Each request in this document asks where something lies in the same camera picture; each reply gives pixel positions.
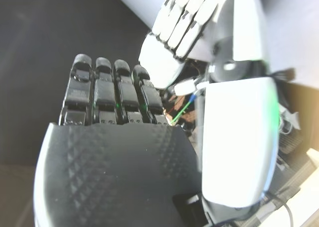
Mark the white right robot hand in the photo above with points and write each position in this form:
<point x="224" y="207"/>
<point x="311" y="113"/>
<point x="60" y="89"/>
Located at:
<point x="112" y="174"/>

